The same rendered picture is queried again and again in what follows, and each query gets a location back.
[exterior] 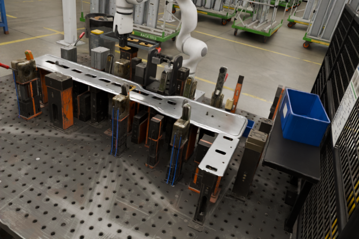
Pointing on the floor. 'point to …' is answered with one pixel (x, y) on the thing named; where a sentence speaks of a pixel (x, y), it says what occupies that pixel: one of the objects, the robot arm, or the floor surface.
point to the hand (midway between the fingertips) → (123, 42)
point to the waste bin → (103, 20)
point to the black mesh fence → (328, 86)
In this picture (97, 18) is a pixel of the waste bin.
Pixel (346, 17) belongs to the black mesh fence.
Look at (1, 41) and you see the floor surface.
